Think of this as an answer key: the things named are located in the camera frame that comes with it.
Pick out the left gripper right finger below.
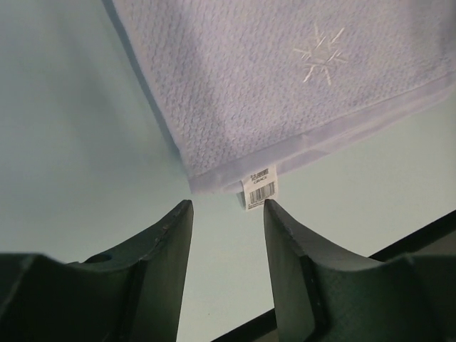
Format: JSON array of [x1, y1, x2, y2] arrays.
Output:
[[264, 200, 455, 341]]

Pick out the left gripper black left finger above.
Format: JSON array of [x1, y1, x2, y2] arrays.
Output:
[[1, 200, 194, 341]]

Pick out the white lavender towel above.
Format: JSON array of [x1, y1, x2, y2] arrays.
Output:
[[104, 1, 455, 195]]

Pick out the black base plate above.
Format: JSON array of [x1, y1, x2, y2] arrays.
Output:
[[214, 211, 455, 342]]

